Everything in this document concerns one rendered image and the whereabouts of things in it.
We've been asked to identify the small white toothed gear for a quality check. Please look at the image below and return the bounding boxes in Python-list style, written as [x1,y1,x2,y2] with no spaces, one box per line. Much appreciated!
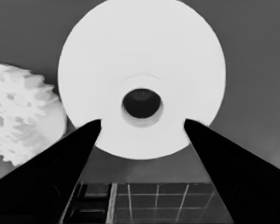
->
[0,124,54,167]
[0,63,32,94]
[8,73,61,110]

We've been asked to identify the large thick white disc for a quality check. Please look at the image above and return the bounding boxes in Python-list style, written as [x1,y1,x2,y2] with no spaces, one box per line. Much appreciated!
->
[57,0,227,161]

